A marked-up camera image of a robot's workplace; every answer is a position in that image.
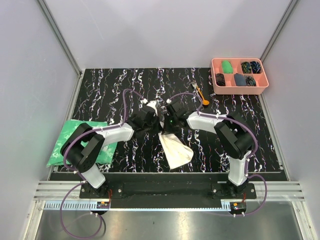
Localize white cloth napkin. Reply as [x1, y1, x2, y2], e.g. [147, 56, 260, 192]
[158, 133, 194, 170]

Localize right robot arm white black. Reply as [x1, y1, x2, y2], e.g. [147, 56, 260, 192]
[163, 98, 258, 199]

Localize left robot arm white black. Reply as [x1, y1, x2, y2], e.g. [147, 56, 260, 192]
[60, 100, 160, 198]

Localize orange plastic spoon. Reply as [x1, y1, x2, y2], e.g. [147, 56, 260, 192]
[196, 86, 210, 107]

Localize silver metal fork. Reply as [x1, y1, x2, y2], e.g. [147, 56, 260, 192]
[191, 81, 200, 91]

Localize black marble pattern mat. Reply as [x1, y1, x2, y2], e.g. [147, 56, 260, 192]
[72, 68, 282, 173]

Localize dark brown rolled cloth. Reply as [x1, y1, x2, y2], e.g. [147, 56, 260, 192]
[215, 73, 226, 87]

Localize pink compartment tray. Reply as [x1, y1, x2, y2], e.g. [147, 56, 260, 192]
[211, 58, 269, 95]

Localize green rolled cloth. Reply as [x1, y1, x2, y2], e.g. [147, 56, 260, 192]
[221, 60, 233, 74]

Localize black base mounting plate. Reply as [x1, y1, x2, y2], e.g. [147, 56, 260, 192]
[79, 173, 257, 211]

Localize blue grey rolled cloth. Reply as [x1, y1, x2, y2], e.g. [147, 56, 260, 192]
[234, 73, 246, 87]

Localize dark teal patterned roll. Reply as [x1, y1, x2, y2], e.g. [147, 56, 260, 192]
[245, 76, 257, 87]

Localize dark green patterned roll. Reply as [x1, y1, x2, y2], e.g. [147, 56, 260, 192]
[241, 61, 252, 74]

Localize dark blue patterned roll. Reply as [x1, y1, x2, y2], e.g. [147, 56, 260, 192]
[250, 61, 262, 74]

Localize green white patterned cloth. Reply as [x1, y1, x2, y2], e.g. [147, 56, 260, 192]
[46, 119, 118, 167]

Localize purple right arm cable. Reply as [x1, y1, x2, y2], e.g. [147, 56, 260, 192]
[166, 92, 268, 217]

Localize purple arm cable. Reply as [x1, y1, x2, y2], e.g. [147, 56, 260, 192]
[166, 92, 268, 217]
[59, 88, 148, 238]

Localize left aluminium frame post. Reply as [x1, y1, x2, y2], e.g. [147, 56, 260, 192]
[36, 0, 82, 76]

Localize aluminium frame post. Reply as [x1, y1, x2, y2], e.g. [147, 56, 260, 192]
[260, 0, 300, 62]
[36, 0, 82, 76]

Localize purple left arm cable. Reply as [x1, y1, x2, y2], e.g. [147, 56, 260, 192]
[59, 88, 148, 238]

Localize right aluminium frame post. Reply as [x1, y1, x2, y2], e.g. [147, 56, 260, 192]
[260, 0, 300, 62]

